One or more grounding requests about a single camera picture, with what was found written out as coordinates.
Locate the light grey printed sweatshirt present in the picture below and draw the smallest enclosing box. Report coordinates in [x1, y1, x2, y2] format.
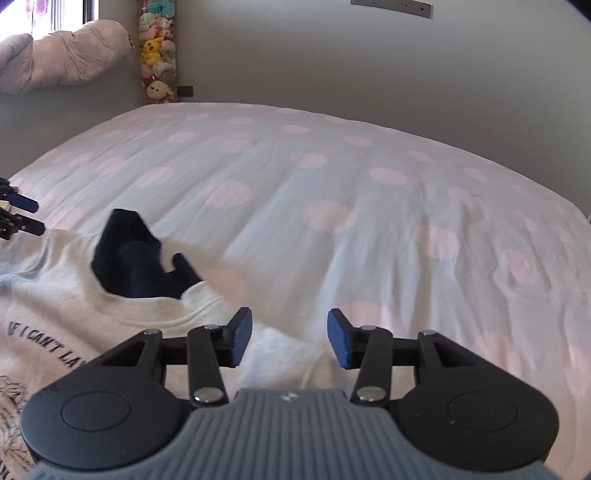
[1, 230, 349, 479]

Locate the dark navy garment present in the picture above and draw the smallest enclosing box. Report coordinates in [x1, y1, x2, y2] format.
[91, 209, 202, 300]

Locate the grey wall switch panel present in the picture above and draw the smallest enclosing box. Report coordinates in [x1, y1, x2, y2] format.
[351, 0, 433, 19]

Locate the pink rolled duvet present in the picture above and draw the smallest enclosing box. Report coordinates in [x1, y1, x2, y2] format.
[1, 19, 132, 96]

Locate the window with dark frame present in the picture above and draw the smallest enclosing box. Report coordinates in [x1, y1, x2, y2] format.
[0, 0, 98, 40]

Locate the plush toy storage tube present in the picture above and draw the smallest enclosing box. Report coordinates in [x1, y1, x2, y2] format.
[138, 0, 178, 104]

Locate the pink polka dot bedsheet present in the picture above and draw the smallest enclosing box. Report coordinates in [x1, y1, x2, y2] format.
[1, 103, 590, 479]

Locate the black wall socket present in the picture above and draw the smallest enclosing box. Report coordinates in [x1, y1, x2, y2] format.
[177, 85, 194, 98]

